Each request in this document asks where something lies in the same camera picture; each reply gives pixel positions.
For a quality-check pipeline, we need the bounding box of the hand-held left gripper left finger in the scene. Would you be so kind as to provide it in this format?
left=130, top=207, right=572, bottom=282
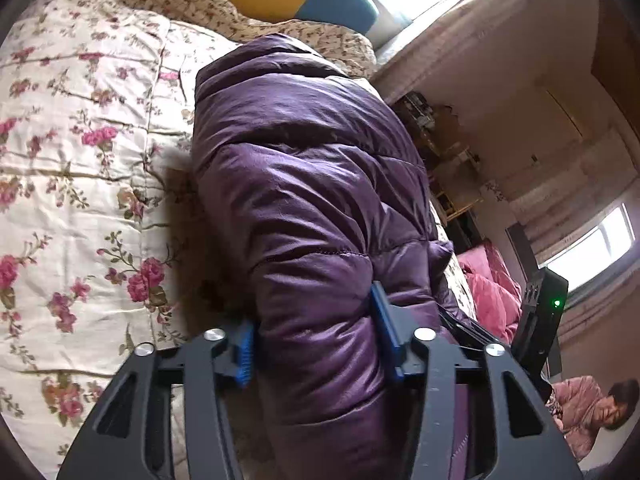
left=56, top=320, right=258, bottom=480

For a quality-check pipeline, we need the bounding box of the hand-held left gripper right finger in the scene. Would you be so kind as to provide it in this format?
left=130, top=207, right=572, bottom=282
left=370, top=281, right=583, bottom=480

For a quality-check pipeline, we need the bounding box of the purple quilted puffer jacket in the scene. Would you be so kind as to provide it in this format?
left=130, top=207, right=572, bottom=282
left=190, top=34, right=476, bottom=480

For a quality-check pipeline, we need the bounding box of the pink crumpled cloth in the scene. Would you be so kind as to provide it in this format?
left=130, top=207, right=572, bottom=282
left=457, top=240, right=526, bottom=346

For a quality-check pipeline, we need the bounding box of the small bright window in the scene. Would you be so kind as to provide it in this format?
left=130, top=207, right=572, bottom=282
left=537, top=205, right=636, bottom=296

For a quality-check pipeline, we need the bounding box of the person's upper body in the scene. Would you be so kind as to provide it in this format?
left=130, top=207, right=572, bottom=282
left=545, top=375, right=640, bottom=463

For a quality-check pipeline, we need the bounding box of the cluttered wooden shelf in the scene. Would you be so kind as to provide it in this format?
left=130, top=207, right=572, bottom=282
left=395, top=92, right=483, bottom=221

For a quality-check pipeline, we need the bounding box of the floral cream quilt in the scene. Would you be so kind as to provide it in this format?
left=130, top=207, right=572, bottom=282
left=0, top=0, right=481, bottom=480

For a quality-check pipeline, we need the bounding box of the pale pink curtain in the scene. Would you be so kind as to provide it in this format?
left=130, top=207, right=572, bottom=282
left=372, top=0, right=598, bottom=106

